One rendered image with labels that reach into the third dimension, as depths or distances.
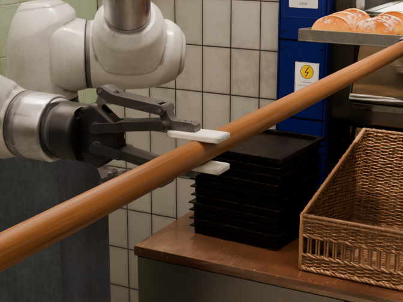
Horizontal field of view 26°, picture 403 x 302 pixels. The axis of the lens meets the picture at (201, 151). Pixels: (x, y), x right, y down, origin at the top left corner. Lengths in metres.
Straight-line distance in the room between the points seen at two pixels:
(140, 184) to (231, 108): 1.89
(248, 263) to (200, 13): 0.88
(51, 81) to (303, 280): 0.79
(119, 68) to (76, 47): 0.10
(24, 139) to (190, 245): 1.32
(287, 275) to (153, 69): 0.66
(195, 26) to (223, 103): 0.26
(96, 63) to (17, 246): 1.21
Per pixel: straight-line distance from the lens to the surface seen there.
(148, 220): 3.05
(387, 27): 2.01
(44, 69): 1.94
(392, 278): 2.18
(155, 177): 0.92
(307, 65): 2.61
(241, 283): 2.29
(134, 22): 1.84
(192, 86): 2.83
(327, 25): 2.04
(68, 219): 0.80
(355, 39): 2.00
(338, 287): 2.18
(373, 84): 2.58
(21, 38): 1.94
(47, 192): 1.96
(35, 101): 1.13
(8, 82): 1.17
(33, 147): 1.13
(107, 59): 1.90
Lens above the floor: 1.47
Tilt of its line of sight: 16 degrees down
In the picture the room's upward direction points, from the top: straight up
